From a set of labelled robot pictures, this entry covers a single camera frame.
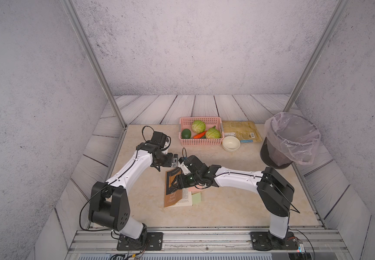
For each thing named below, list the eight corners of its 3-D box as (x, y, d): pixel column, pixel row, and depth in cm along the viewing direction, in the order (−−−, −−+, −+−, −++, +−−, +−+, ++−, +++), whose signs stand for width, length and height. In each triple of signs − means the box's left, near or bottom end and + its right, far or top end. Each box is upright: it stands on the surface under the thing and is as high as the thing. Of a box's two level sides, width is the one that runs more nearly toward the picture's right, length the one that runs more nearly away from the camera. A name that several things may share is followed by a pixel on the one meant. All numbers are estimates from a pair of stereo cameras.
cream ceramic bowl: (223, 153, 107) (224, 148, 103) (221, 141, 114) (222, 136, 110) (240, 153, 107) (241, 148, 103) (237, 141, 113) (238, 136, 110)
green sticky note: (192, 205, 85) (192, 202, 82) (192, 194, 89) (192, 192, 86) (201, 205, 85) (201, 202, 82) (200, 194, 89) (201, 192, 86)
